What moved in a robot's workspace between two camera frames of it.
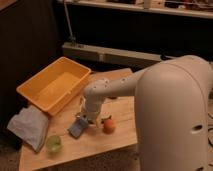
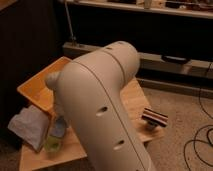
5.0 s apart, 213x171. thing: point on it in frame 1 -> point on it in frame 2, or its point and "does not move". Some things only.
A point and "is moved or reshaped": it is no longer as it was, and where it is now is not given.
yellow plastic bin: x=50 y=89 does not move
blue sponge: x=78 y=126 is moved or reshaped
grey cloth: x=31 y=125 does not move
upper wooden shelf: x=200 y=8 does not move
